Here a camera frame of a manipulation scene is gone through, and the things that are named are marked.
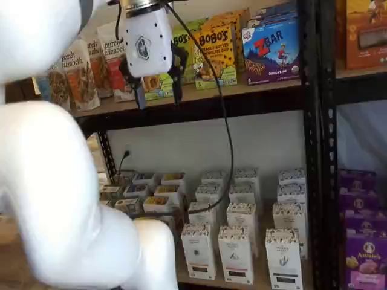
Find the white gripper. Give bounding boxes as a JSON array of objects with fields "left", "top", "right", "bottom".
[{"left": 123, "top": 5, "right": 190, "bottom": 110}]

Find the white box with green strip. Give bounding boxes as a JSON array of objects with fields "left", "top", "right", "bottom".
[
  {"left": 278, "top": 168, "right": 307, "bottom": 185},
  {"left": 265, "top": 228, "right": 304, "bottom": 289},
  {"left": 272, "top": 201, "right": 308, "bottom": 260},
  {"left": 276, "top": 182, "right": 307, "bottom": 204}
]

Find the green Bobo's apple pie box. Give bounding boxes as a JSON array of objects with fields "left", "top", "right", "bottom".
[
  {"left": 171, "top": 29, "right": 198, "bottom": 86},
  {"left": 141, "top": 72, "right": 179, "bottom": 103},
  {"left": 174, "top": 18, "right": 210, "bottom": 34}
]

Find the yellow Bobo's peanut butter box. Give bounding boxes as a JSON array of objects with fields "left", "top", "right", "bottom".
[
  {"left": 187, "top": 24, "right": 238, "bottom": 91},
  {"left": 201, "top": 14, "right": 246, "bottom": 74},
  {"left": 211, "top": 8, "right": 252, "bottom": 31}
]

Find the small white box yellow top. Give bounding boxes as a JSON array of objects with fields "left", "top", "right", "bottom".
[
  {"left": 142, "top": 195, "right": 183, "bottom": 214},
  {"left": 154, "top": 184, "right": 186, "bottom": 199},
  {"left": 160, "top": 172, "right": 186, "bottom": 186}
]

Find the white box with brown strip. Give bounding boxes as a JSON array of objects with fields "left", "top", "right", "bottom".
[
  {"left": 200, "top": 170, "right": 227, "bottom": 186},
  {"left": 194, "top": 183, "right": 224, "bottom": 204},
  {"left": 187, "top": 201, "right": 218, "bottom": 226},
  {"left": 180, "top": 222, "right": 217, "bottom": 281}
]

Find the blue Z Bar box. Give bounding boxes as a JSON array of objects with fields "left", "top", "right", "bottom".
[
  {"left": 241, "top": 18, "right": 302, "bottom": 86},
  {"left": 247, "top": 2, "right": 299, "bottom": 27}
]

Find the white box with pink strip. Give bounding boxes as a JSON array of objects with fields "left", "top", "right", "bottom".
[
  {"left": 229, "top": 182, "right": 258, "bottom": 204},
  {"left": 234, "top": 167, "right": 260, "bottom": 184},
  {"left": 217, "top": 225, "right": 255, "bottom": 285},
  {"left": 226, "top": 201, "right": 258, "bottom": 228}
]

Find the black metal shelf rack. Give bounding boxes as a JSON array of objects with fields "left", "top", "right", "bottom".
[
  {"left": 319, "top": 0, "right": 387, "bottom": 290},
  {"left": 71, "top": 0, "right": 322, "bottom": 290}
]

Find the orange snack box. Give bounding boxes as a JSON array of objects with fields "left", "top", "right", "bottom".
[{"left": 336, "top": 0, "right": 387, "bottom": 71}]

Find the purple Annie's box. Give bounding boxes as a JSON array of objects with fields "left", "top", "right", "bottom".
[
  {"left": 339, "top": 189, "right": 382, "bottom": 216},
  {"left": 337, "top": 168, "right": 378, "bottom": 195},
  {"left": 345, "top": 237, "right": 387, "bottom": 290},
  {"left": 343, "top": 210, "right": 387, "bottom": 240}
]

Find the red Purely Elizabeth granola bag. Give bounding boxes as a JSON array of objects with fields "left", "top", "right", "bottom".
[{"left": 96, "top": 22, "right": 137, "bottom": 103}]

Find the orange Purely Elizabeth granola bag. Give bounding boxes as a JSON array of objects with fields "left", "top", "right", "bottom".
[
  {"left": 59, "top": 38, "right": 101, "bottom": 112},
  {"left": 85, "top": 37, "right": 115, "bottom": 99}
]

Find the blue Purely Elizabeth granola bag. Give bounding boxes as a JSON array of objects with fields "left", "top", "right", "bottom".
[{"left": 36, "top": 59, "right": 72, "bottom": 111}]

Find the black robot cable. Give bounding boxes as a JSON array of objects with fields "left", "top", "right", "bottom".
[{"left": 115, "top": 1, "right": 235, "bottom": 220}]

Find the black power plug cord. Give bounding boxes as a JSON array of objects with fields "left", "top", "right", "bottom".
[{"left": 118, "top": 150, "right": 131, "bottom": 182}]

